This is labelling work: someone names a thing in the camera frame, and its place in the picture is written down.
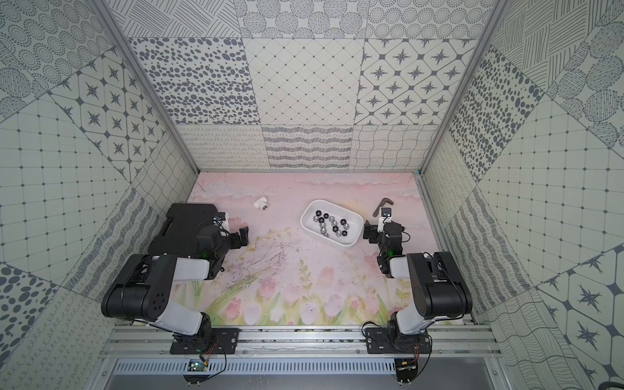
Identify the white slotted cable duct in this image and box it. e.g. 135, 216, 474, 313
114, 357, 395, 375

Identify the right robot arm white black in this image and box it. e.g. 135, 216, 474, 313
362, 222, 473, 339

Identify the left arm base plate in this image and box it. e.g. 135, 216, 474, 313
169, 328, 241, 355

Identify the aluminium mounting rail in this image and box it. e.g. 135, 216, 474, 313
102, 325, 502, 358

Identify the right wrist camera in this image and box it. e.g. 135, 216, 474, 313
377, 207, 392, 232

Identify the dark hex allen key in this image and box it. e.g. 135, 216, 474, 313
373, 198, 394, 217

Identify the white pipe tee fitting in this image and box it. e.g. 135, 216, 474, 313
253, 196, 269, 211

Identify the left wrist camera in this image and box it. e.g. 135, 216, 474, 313
214, 212, 230, 232

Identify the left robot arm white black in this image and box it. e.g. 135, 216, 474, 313
101, 224, 249, 341

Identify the white storage box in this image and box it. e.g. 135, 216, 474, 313
300, 199, 365, 250

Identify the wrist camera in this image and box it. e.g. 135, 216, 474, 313
214, 212, 230, 232
377, 207, 392, 232

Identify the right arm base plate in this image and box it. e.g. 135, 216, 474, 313
361, 323, 432, 354

